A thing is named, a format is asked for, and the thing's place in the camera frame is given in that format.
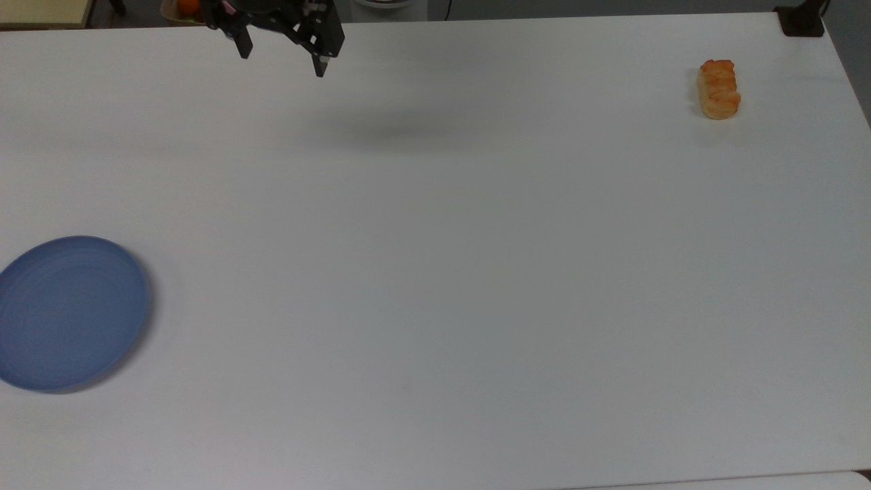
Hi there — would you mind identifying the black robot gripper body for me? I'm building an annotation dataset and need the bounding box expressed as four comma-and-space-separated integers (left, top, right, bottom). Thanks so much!
201, 0, 346, 59

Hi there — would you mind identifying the orange glazed bread loaf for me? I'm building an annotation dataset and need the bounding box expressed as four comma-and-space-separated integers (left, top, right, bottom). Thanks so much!
697, 59, 742, 121

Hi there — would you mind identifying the cardboard box of toys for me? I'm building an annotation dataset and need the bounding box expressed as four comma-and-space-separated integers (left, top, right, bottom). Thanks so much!
161, 0, 206, 25

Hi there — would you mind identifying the light wooden furniture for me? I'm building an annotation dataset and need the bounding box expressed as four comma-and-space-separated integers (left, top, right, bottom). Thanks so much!
0, 0, 95, 30

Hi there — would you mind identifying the blue round plate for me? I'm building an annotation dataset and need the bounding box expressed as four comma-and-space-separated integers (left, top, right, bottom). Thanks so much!
0, 235, 150, 393

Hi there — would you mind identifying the black table clamp mount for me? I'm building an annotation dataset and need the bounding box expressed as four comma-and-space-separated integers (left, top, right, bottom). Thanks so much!
774, 0, 828, 38

